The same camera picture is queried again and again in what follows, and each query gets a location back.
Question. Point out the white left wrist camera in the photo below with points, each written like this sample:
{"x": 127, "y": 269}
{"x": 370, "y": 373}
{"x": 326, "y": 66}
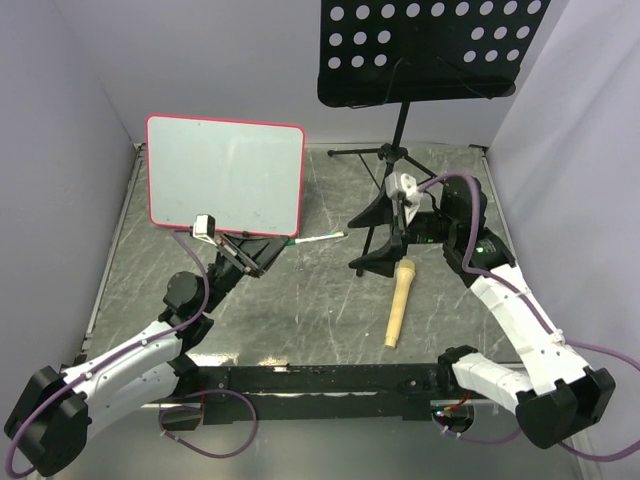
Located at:
{"x": 203, "y": 228}

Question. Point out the green capped whiteboard marker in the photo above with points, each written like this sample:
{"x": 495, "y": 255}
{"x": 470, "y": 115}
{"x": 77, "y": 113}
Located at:
{"x": 318, "y": 238}

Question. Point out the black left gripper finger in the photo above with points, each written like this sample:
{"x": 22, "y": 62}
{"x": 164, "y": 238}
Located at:
{"x": 252, "y": 260}
{"x": 246, "y": 239}

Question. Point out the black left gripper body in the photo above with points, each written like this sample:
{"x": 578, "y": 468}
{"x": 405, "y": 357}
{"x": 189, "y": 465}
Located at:
{"x": 228, "y": 269}

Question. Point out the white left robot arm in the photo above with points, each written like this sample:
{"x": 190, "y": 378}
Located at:
{"x": 58, "y": 412}

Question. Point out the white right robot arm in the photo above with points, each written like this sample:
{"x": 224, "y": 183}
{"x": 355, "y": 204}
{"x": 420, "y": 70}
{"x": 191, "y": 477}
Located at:
{"x": 558, "y": 394}

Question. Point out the beige toy microphone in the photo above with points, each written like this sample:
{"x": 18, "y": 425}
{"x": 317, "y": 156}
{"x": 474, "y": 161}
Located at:
{"x": 405, "y": 274}

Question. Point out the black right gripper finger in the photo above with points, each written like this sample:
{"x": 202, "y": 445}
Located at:
{"x": 381, "y": 262}
{"x": 383, "y": 211}

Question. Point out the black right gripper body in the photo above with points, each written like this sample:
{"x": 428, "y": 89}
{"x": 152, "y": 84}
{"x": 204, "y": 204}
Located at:
{"x": 426, "y": 227}

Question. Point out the pink framed whiteboard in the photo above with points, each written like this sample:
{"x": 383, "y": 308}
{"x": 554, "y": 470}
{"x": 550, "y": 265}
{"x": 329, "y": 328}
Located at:
{"x": 248, "y": 175}

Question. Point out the black music stand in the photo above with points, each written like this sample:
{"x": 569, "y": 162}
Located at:
{"x": 375, "y": 53}

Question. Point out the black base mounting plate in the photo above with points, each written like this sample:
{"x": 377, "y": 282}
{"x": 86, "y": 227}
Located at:
{"x": 324, "y": 392}

